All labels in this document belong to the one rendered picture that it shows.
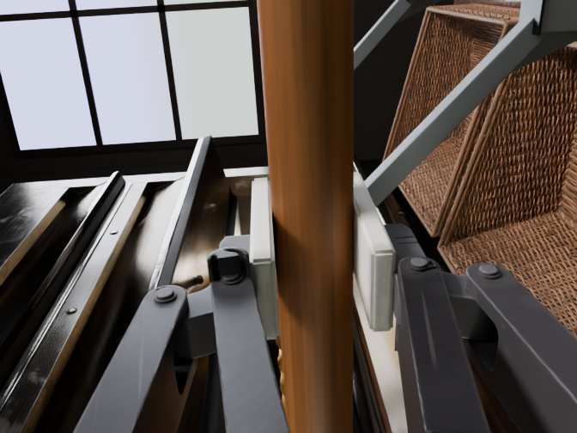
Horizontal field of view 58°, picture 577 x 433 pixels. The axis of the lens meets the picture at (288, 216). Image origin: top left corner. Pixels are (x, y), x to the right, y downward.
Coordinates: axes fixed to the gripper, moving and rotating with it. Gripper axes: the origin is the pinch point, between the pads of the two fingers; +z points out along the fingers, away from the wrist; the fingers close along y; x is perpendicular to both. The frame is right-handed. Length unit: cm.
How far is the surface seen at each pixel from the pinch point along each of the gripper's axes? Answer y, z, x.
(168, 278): -21, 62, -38
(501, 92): 44, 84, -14
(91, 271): -46, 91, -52
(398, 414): 15, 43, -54
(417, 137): 13.7, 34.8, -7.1
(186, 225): -21, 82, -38
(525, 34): 23.5, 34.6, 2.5
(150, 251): -34, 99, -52
